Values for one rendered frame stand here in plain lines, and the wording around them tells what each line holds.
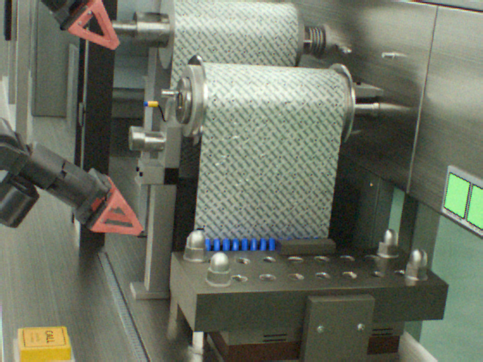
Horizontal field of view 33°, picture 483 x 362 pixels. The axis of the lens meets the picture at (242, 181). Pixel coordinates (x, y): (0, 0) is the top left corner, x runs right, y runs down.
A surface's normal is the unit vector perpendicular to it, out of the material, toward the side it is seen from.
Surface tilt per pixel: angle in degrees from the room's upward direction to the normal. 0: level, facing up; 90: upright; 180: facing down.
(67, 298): 0
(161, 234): 90
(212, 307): 90
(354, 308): 90
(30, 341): 0
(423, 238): 90
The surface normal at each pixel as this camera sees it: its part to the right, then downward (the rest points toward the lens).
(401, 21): -0.95, 0.00
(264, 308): 0.29, 0.28
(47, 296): 0.10, -0.96
